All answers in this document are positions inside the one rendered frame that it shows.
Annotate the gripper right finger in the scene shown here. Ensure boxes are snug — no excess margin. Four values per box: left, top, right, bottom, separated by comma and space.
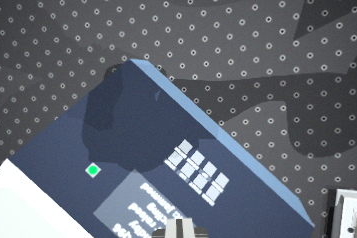
179, 218, 209, 238

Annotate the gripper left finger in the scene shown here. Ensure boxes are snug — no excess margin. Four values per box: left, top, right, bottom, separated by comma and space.
151, 219, 180, 238

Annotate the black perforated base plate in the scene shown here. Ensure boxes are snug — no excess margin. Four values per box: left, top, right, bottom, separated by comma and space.
0, 0, 357, 238

